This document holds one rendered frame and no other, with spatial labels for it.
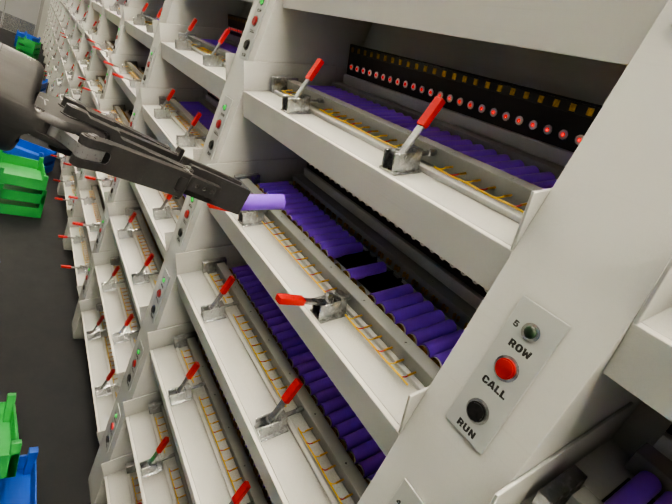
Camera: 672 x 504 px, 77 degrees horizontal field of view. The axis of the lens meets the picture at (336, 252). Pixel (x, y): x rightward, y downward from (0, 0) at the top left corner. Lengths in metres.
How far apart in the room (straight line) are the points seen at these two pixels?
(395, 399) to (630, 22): 0.37
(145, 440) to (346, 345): 0.71
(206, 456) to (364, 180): 0.57
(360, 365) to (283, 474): 0.20
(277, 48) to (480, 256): 0.59
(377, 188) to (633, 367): 0.29
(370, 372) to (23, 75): 0.40
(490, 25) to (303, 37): 0.47
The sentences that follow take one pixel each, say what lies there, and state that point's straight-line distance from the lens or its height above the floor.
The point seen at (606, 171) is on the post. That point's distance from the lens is 0.35.
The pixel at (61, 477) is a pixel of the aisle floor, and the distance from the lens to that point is 1.47.
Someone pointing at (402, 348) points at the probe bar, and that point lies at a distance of 0.48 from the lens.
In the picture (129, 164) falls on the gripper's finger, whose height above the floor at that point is 1.04.
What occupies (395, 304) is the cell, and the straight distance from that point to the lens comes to 0.55.
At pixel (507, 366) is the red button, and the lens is 0.36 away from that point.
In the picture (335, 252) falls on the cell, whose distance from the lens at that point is 0.64.
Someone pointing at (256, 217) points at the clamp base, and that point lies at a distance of 0.73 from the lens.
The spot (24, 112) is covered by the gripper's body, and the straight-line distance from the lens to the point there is 0.39.
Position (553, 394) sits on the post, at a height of 1.03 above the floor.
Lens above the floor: 1.14
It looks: 17 degrees down
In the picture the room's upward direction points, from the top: 26 degrees clockwise
